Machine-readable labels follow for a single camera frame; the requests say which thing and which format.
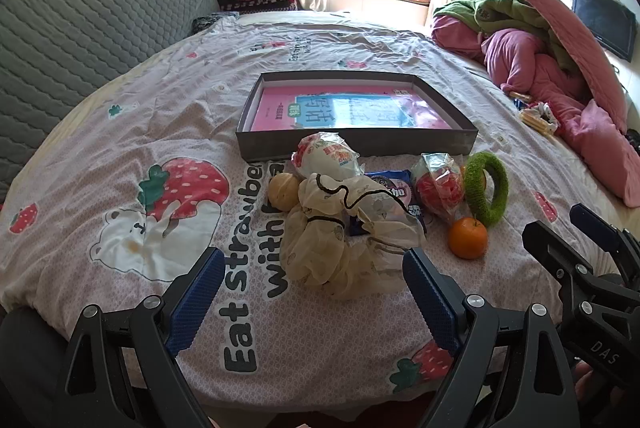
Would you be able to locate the pink quilted cushion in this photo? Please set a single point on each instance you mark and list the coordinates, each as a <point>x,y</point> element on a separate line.
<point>560,23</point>

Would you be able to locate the walnut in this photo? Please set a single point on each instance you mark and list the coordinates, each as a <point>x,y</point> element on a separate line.
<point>282,192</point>

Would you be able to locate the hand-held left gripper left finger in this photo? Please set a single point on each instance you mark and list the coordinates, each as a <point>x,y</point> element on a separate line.
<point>200,293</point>

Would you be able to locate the yellow wafer packet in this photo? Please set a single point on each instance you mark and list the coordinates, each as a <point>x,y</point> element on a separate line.
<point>540,121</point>

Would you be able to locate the shallow grey cardboard box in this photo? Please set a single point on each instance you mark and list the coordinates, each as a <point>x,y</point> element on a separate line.
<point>270,146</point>

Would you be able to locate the dark knitted cloth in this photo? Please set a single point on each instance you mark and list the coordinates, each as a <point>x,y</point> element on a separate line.
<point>212,21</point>

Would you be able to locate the magenta blanket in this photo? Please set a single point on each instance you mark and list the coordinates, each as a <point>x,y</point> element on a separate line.
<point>520,53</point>

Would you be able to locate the white red snack bag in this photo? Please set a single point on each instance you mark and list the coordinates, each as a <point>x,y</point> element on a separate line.
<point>325,156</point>

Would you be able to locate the strawberry print bedsheet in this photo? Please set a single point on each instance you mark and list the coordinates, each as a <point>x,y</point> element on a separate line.
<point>150,108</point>

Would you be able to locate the black television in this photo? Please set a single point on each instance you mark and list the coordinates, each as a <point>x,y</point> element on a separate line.
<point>605,21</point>

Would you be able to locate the orange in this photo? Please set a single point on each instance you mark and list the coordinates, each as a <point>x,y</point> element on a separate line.
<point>481,182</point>
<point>467,238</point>

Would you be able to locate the grey quilted headboard cover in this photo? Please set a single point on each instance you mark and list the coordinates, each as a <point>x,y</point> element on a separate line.
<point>75,33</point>

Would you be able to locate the blue cookie packet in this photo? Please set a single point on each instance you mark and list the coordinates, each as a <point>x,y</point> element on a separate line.
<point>395,185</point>

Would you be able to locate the clear candy bag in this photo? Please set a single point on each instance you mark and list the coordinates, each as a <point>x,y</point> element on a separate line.
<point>440,188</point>

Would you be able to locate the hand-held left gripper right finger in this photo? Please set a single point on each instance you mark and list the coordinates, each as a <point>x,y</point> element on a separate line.
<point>430,293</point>

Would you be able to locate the dark patterned folded blanket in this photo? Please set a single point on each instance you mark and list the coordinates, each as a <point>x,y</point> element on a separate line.
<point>255,1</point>

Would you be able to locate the green garment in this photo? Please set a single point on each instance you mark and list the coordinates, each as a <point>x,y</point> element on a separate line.
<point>500,6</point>

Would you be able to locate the small yellow snack packet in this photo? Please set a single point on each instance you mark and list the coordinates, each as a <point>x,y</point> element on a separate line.
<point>519,97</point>

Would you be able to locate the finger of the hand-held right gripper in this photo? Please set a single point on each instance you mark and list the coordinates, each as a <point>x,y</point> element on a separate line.
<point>555,248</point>
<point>595,225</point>

